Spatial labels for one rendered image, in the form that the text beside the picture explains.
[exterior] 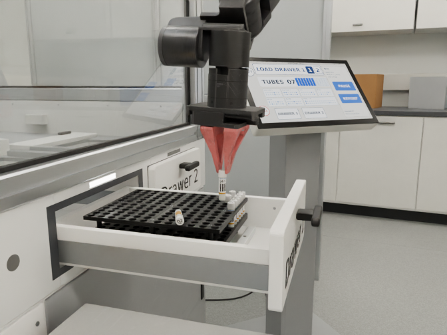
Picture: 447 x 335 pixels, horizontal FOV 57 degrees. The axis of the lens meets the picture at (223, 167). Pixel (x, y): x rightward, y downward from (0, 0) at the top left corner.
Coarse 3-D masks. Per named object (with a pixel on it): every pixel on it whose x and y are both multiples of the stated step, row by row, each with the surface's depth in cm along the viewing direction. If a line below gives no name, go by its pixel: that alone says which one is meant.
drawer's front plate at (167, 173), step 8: (184, 152) 107; (192, 152) 109; (168, 160) 96; (176, 160) 99; (184, 160) 104; (192, 160) 110; (152, 168) 88; (160, 168) 91; (168, 168) 95; (176, 168) 99; (200, 168) 116; (152, 176) 88; (160, 176) 91; (168, 176) 95; (176, 176) 100; (184, 176) 105; (192, 176) 110; (200, 176) 117; (152, 184) 89; (160, 184) 91; (168, 184) 95; (176, 184) 100; (192, 184) 111; (200, 184) 117
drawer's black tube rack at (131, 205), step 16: (144, 192) 78; (160, 192) 78; (176, 192) 78; (112, 208) 68; (128, 208) 68; (144, 208) 68; (160, 208) 68; (176, 208) 69; (192, 208) 68; (208, 208) 69; (224, 208) 68; (112, 224) 69; (128, 224) 62; (144, 224) 61; (160, 224) 60; (176, 224) 61; (192, 224) 61; (208, 224) 61; (240, 224) 70; (224, 240) 62
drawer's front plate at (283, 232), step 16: (304, 192) 74; (288, 208) 59; (304, 208) 76; (288, 224) 53; (304, 224) 78; (272, 240) 50; (288, 240) 54; (272, 256) 50; (288, 256) 55; (272, 272) 51; (272, 288) 51; (288, 288) 57; (272, 304) 52
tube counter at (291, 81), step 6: (288, 78) 150; (294, 78) 151; (300, 78) 152; (306, 78) 153; (312, 78) 154; (318, 78) 155; (324, 78) 156; (288, 84) 148; (294, 84) 149; (300, 84) 150; (306, 84) 151; (312, 84) 152; (318, 84) 153; (324, 84) 155
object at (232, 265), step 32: (128, 192) 84; (192, 192) 80; (64, 224) 65; (96, 224) 74; (256, 224) 78; (64, 256) 62; (96, 256) 60; (128, 256) 58; (160, 256) 57; (192, 256) 56; (224, 256) 54; (256, 256) 53; (256, 288) 54
